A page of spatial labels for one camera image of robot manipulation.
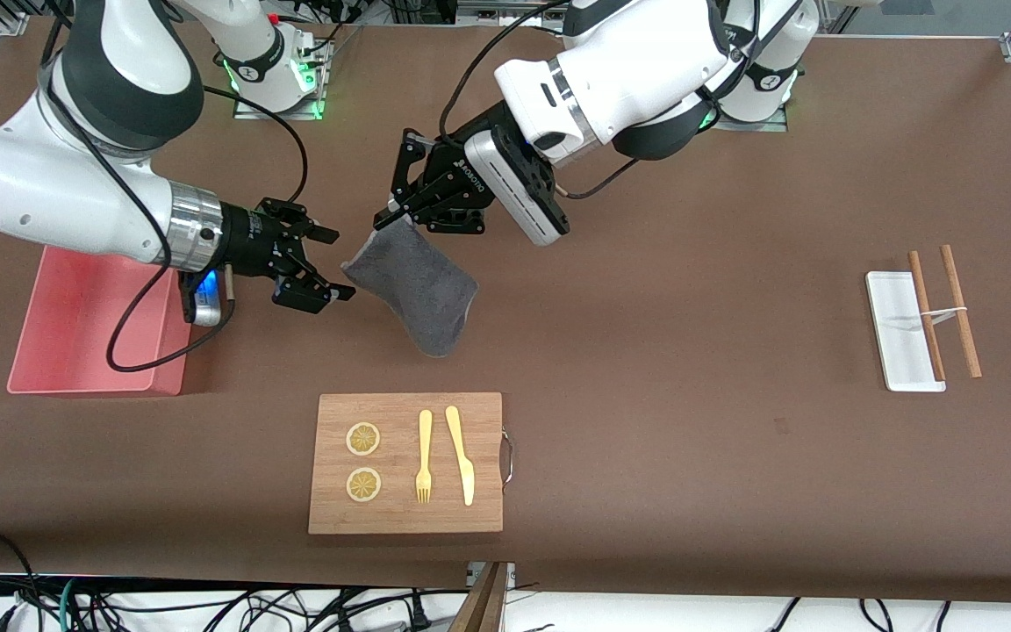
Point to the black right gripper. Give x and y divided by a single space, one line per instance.
247 240

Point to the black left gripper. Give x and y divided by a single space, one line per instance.
455 167

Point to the red and grey cloth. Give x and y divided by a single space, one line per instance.
422 285

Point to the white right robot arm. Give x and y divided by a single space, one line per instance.
58 184

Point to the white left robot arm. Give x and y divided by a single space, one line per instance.
646 61

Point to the lemon slice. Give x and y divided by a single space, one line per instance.
363 485
363 439

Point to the yellow fork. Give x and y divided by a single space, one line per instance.
425 439

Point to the pink plastic bin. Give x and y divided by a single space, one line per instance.
67 333

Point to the yellow knife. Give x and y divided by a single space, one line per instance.
462 456

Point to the wooden cutting board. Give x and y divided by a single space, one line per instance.
488 518

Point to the white rectangular tray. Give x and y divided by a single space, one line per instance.
896 333

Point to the brown wooden rod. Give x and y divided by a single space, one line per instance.
925 307
957 298

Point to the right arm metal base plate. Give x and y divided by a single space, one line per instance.
295 112

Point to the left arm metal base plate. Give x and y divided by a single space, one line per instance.
769 127

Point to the brown wooden post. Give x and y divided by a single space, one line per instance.
481 606

